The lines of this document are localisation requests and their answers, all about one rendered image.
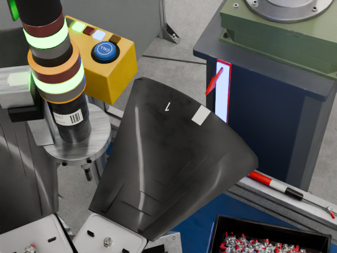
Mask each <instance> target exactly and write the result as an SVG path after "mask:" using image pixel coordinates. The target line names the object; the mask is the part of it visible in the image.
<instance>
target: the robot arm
mask: <svg viewBox="0 0 337 253"><path fill-rule="evenodd" d="M333 1H334V0H245V3H246V4H247V6H248V7H249V8H250V9H251V10H252V11H253V12H254V13H255V14H257V15H258V16H260V17H262V18H265V19H267V20H270V21H273V22H279V23H299V22H304V21H308V20H311V19H314V18H316V17H318V16H320V15H321V14H322V13H324V12H325V11H326V10H327V9H328V8H329V7H330V6H331V4H332V3H333Z"/></svg>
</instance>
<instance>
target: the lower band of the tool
mask: <svg viewBox="0 0 337 253"><path fill-rule="evenodd" d="M70 41H71V44H72V46H73V54H72V56H71V58H70V59H69V60H68V61H67V62H66V63H64V64H62V65H60V66H57V67H51V68H49V67H43V66H40V65H38V64H37V63H36V62H35V61H34V60H33V58H32V52H31V50H30V49H29V52H28V62H29V65H30V66H31V67H32V68H33V69H34V70H35V71H37V72H39V73H41V74H46V75H54V74H59V73H62V72H64V71H66V70H68V69H70V68H71V67H72V66H73V65H74V64H75V63H76V61H77V59H78V56H79V49H78V46H77V44H76V43H75V42H74V41H73V40H72V39H71V38H70ZM77 73H78V72H77ZM77 73H76V74H77ZM76 74H75V75H74V76H73V77H75V76H76ZM73 77H72V78H73ZM72 78H70V79H72ZM70 79H69V80H70ZM69 80H67V81H69ZM67 81H64V82H67ZM64 82H61V83H64ZM80 82H81V81H80ZM80 82H79V83H80ZM42 83H44V82H42ZM61 83H56V84H61ZM79 83H78V84H79ZM45 84H49V83H45ZM52 85H54V84H52ZM76 86H77V85H76ZM76 86H75V87H76ZM85 86H86V85H85ZM75 87H74V88H75ZM74 88H72V89H74ZM72 89H70V90H72ZM84 89H85V87H84ZM84 89H83V91H84ZM70 90H68V91H70ZM68 91H66V92H68ZM83 91H82V92H83ZM82 92H81V93H80V94H79V95H78V96H77V97H79V96H80V95H81V94H82ZM46 93H49V92H46ZM62 93H65V92H62ZM51 94H61V93H51ZM77 97H75V98H73V99H71V100H69V101H65V102H52V101H48V100H46V99H44V100H46V101H48V102H51V103H57V104H61V103H67V102H71V101H73V100H75V99H76V98H77Z"/></svg>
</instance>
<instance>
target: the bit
mask: <svg viewBox="0 0 337 253"><path fill-rule="evenodd" d="M90 165H91V164H90V163H88V164H85V165H81V168H82V169H84V172H85V176H86V179H87V181H91V180H92V179H93V178H92V175H91V171H90V168H89V167H90Z"/></svg>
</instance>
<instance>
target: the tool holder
mask: <svg viewBox="0 0 337 253"><path fill-rule="evenodd" d="M27 71H28V72H29V74H31V75H32V72H31V69H30V66H29V65H27V66H17V67H8V68H0V105H1V107H2V109H5V108H8V115H9V117H10V119H11V122H21V121H27V122H28V125H29V127H30V130H31V132H32V135H33V137H34V140H35V143H36V145H37V146H43V148H44V150H45V152H46V154H47V155H48V156H49V157H50V158H51V159H52V160H54V161H55V162H57V163H59V164H62V166H80V165H85V164H88V163H92V161H94V160H96V159H97V158H99V157H100V156H101V155H102V154H103V153H104V152H105V151H106V150H107V148H108V146H109V144H110V142H111V138H112V130H111V124H110V121H109V118H108V116H107V114H106V113H105V112H104V111H103V110H102V109H101V108H99V107H97V106H96V105H93V104H91V103H87V105H88V109H89V119H90V123H91V133H90V135H89V137H88V138H87V139H85V140H84V141H82V142H79V143H74V144H73V143H68V142H66V141H64V140H63V139H62V138H61V137H60V134H59V131H58V128H57V126H56V125H55V123H54V121H53V119H52V116H51V113H50V110H49V107H48V104H47V101H46V100H44V99H43V98H42V97H41V95H40V94H39V92H38V89H37V87H36V84H35V81H34V80H33V81H34V91H33V90H32V86H31V83H30V82H29V81H28V84H23V85H13V86H10V84H9V83H8V76H9V75H10V73H18V72H27ZM32 77H33V75H32Z"/></svg>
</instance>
